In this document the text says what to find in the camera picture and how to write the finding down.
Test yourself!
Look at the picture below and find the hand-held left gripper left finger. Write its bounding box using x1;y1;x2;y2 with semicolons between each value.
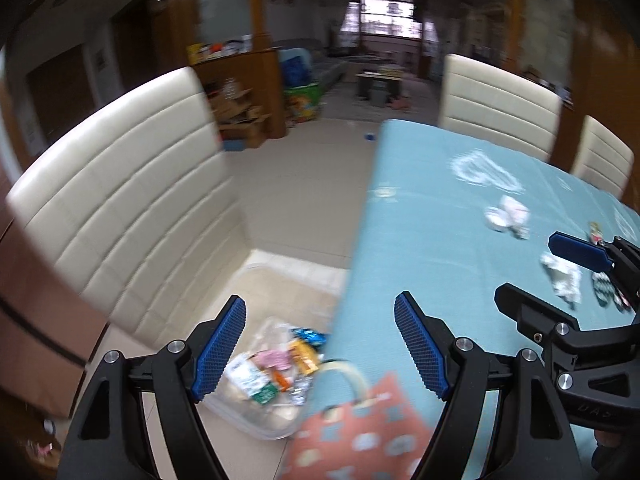
57;294;248;480

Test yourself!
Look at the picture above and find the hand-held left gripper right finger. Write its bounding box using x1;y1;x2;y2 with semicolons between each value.
394;291;583;480

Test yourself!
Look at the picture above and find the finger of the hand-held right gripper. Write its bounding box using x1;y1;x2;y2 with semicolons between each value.
547;231;640;311
494;282;640;396

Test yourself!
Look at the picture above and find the green white carton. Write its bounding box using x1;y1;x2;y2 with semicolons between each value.
224;352;278;405

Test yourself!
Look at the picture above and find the pink checkered wrapper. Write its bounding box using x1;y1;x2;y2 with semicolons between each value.
255;350;291;372

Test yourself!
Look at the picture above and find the yellow snack packet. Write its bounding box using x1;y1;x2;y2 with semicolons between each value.
287;338;321;375

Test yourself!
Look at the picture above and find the clear plastic storage bin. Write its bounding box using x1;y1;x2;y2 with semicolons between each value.
197;262;351;441

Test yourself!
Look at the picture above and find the blue wrapper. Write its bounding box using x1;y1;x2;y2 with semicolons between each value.
291;327;328;348

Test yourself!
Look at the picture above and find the white crumpled tissue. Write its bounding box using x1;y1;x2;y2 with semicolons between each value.
540;252;583;306

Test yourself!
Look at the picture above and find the black white patterned wrapper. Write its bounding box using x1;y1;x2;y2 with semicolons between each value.
591;272;631;313

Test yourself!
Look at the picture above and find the white pink crumpled wrapper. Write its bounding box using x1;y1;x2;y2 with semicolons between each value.
500;195;531;223

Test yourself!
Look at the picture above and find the cream quilted dining chair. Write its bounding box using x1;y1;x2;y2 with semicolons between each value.
570;115;635;201
0;66;251;418
439;53;563;163

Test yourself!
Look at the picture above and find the teal tablecloth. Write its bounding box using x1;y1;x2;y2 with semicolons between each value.
307;119;640;480

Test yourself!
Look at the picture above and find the open cardboard box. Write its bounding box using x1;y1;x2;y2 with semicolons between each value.
235;112;273;148

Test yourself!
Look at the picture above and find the green yellow printed bag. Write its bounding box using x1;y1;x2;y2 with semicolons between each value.
284;81;325;123

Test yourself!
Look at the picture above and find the wooden partition cabinet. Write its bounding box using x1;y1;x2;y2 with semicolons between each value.
192;47;288;141

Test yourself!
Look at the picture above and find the coffee table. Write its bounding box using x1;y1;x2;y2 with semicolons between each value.
355;67;403;98

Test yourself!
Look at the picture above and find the blue bag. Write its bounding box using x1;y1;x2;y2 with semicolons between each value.
278;49;312;88

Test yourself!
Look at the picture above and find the grey sofa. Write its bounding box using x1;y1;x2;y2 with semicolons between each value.
272;40;351;91

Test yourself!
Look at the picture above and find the window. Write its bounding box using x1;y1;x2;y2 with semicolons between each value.
340;0;426;38

